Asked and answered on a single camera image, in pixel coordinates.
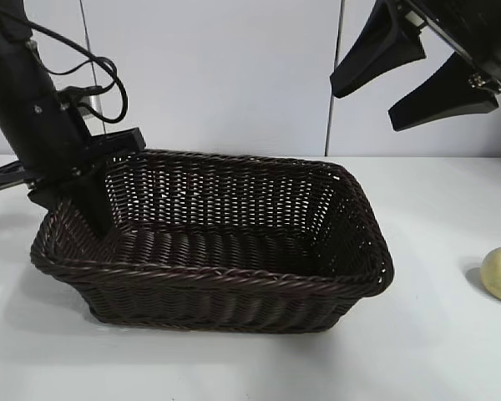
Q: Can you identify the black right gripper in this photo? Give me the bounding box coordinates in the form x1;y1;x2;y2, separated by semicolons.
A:
330;0;501;133

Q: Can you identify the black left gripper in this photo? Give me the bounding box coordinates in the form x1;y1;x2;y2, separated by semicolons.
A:
0;38;146;241

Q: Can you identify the dark brown woven basket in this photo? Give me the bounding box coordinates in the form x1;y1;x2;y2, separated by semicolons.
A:
29;148;396;335

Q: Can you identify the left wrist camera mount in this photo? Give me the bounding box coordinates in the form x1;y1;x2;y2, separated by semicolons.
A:
58;85;105;131

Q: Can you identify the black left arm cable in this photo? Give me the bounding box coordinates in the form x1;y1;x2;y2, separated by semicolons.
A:
24;18;129;124

